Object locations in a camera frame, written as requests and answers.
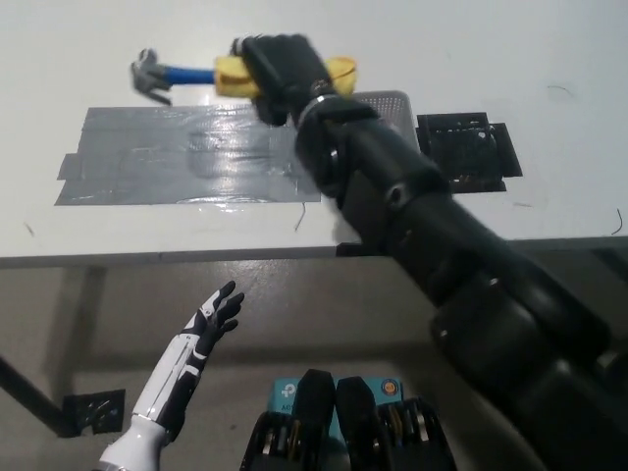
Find black robot torso teal top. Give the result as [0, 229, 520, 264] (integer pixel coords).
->
[238, 368, 457, 471]

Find gray duct tape patch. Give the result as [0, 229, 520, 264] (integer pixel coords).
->
[53, 103, 323, 207]

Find black table leg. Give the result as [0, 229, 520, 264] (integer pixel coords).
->
[0, 355, 70, 438]

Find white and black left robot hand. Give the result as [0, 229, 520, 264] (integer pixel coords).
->
[99, 281, 246, 471]

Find blue-handled hammer with yellow wrap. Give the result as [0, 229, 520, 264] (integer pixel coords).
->
[129, 47, 359, 106]

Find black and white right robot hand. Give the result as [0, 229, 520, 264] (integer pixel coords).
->
[229, 32, 340, 128]

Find gray perforated plastic container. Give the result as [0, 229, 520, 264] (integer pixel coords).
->
[350, 89, 419, 154]

